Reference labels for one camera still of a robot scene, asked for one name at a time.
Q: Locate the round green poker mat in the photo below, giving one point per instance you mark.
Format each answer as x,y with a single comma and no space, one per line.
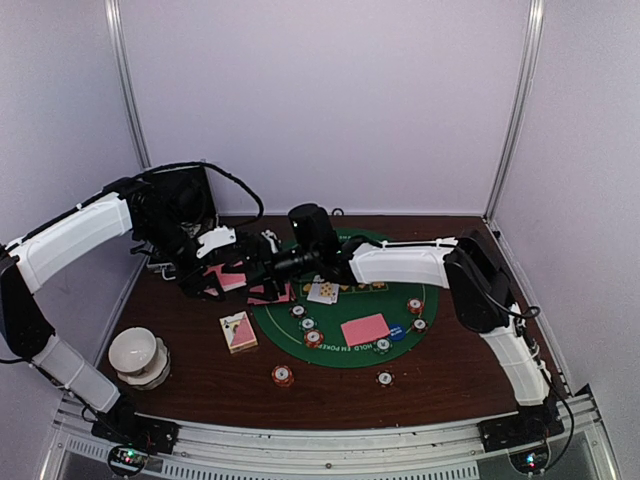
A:
388,299

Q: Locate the stacked white bowls below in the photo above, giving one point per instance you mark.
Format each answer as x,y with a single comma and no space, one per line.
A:
154,374

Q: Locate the aluminium poker case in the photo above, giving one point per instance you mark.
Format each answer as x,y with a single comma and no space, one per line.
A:
200,190

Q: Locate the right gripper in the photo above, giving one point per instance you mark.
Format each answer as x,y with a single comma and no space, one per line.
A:
272,279

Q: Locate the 100 chips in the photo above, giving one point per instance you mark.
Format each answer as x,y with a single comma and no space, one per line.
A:
298,311

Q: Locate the red chips mat edge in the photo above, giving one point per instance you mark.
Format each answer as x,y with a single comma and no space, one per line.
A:
415,306

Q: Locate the placed 100 chip stack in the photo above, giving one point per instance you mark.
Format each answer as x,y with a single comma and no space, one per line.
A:
385,378

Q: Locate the white ceramic bowl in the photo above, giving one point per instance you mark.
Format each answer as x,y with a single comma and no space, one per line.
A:
131,351

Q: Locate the red-backed playing card deck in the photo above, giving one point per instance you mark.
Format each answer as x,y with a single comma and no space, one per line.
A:
228,281

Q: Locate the green chips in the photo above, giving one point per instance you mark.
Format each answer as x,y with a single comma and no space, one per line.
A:
383,346

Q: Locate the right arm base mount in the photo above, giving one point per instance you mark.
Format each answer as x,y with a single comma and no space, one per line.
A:
517,430

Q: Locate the orange black 100 chip stack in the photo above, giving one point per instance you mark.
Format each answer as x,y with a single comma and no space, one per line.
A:
419,325

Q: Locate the aluminium frame post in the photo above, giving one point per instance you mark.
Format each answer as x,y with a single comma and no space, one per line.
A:
527,70
116,32

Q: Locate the front aluminium rail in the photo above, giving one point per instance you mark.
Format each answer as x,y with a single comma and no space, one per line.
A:
451,450

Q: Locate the blue small blind button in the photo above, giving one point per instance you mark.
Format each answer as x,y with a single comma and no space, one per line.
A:
397,332

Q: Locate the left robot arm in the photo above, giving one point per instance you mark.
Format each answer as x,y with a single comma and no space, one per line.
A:
135,205

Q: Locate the dealt red-backed card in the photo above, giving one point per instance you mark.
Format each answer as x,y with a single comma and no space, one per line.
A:
257,296

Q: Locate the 20 chips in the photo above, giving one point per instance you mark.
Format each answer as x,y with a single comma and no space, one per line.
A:
307,324

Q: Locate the dealt cards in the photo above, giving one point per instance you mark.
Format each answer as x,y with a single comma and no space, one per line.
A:
365,330

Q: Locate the red 5 chip stack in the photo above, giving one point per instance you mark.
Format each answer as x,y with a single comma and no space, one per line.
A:
282,376

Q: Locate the right aluminium frame post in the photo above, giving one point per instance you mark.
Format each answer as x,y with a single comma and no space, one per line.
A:
527,70

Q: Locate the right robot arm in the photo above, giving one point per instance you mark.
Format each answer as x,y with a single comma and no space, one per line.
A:
481,290

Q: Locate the red chips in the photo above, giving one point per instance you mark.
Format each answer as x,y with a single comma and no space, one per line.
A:
313,338

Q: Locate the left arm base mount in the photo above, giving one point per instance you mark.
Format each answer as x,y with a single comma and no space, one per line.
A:
150,435

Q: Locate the card deck box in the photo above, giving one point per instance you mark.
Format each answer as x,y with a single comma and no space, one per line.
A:
238,332

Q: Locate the face-up queen card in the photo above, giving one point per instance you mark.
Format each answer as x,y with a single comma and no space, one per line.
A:
325,293

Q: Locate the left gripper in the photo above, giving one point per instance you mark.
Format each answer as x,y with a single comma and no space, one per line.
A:
194,284

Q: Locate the left aluminium frame post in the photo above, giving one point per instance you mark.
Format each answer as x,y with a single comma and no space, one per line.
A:
116,32

